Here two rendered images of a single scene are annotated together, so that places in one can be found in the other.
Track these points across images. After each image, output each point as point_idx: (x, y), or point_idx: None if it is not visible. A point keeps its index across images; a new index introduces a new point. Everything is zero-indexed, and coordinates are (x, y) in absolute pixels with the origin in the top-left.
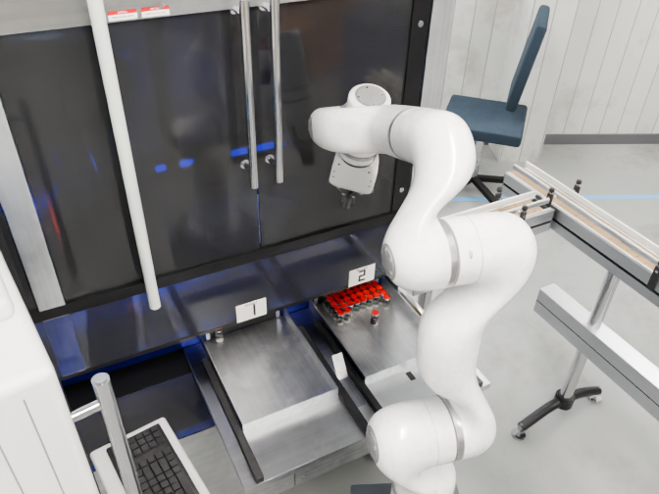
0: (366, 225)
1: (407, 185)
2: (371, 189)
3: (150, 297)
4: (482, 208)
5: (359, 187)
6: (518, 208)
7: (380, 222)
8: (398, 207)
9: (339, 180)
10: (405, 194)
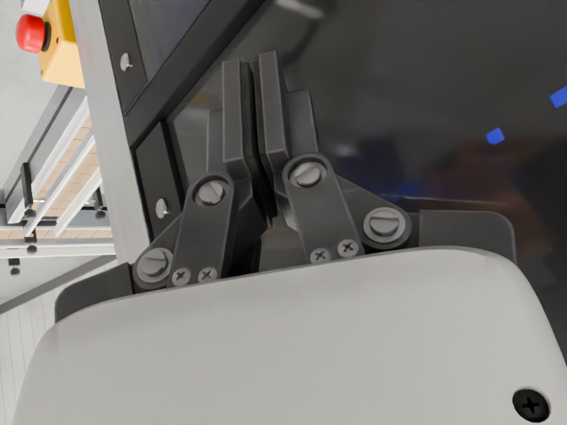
0: (203, 28)
1: (153, 227)
2: (15, 414)
3: None
4: (97, 178)
5: (142, 388)
6: (46, 205)
7: (174, 67)
8: (150, 144)
9: (415, 380)
10: (148, 195)
